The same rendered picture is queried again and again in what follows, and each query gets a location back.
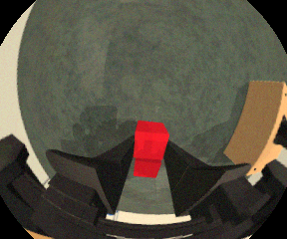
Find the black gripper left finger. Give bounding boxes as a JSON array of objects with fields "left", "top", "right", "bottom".
[{"left": 45, "top": 135, "right": 136, "bottom": 215}]

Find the red cube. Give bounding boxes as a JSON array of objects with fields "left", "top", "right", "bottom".
[
  {"left": 133, "top": 120, "right": 170, "bottom": 160},
  {"left": 133, "top": 158, "right": 160, "bottom": 178}
]

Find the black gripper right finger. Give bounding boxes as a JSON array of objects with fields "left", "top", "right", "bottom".
[{"left": 163, "top": 140, "right": 252, "bottom": 218}]

